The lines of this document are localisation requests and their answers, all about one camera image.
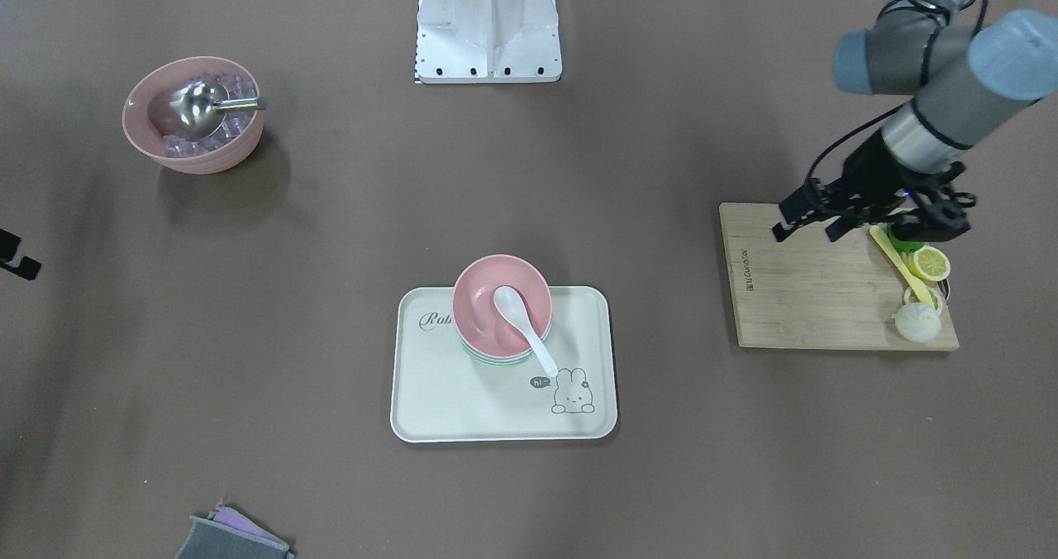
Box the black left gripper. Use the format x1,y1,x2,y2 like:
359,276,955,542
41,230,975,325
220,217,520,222
771,129,906,242

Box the white ceramic spoon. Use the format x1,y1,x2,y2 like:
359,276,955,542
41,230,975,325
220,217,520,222
493,285,559,377

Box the small pink bowl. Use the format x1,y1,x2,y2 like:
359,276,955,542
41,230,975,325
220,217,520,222
452,254,553,337

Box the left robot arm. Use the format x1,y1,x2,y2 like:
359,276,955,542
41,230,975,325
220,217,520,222
772,0,1057,242

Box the large pink bowl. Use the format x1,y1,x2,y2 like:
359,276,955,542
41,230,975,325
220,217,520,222
121,55,265,174

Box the wooden cutting board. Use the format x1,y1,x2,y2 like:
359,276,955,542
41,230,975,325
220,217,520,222
719,203,960,351

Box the green toy lime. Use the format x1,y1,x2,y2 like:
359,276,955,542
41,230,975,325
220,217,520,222
884,224,926,254

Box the lower lemon slice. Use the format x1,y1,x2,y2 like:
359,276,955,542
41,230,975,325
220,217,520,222
906,246,951,283

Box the lemon slice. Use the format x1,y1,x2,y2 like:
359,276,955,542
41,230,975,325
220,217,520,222
902,285,947,313
906,246,951,283

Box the upper lemon slice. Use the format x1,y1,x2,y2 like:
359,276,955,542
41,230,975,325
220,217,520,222
902,285,947,313

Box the white toy steamed bun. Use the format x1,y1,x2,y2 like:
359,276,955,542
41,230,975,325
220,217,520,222
893,302,942,343

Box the metal ice scoop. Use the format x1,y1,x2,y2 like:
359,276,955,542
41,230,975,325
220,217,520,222
150,79,268,141

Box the stacked green bowls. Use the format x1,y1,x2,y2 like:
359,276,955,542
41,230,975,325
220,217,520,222
456,326,534,366

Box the grey folded cloth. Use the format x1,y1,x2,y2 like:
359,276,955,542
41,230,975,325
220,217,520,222
175,503,295,558

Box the white rabbit tray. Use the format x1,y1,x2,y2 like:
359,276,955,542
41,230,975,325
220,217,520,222
390,285,618,443

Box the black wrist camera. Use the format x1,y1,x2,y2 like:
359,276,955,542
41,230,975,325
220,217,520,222
884,160,978,244

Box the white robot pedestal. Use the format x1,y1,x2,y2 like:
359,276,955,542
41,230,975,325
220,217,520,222
413,0,564,84

